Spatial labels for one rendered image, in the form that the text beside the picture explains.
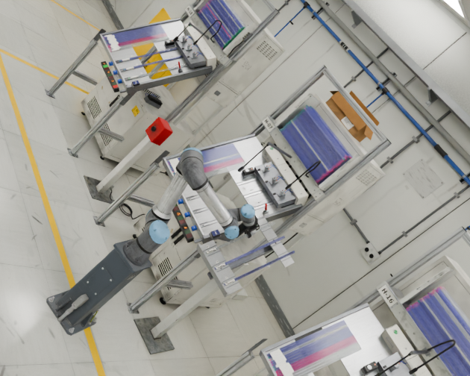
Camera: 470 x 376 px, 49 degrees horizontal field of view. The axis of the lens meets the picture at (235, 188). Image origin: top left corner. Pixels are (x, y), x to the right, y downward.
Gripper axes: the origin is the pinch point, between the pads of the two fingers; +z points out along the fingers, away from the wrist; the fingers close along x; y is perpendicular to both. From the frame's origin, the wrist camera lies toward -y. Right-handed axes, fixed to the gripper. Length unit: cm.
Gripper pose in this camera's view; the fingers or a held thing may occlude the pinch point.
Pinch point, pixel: (246, 235)
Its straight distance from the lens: 311.5
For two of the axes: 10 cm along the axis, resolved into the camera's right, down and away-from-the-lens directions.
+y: 8.6, -4.6, 1.9
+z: 0.5, 4.6, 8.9
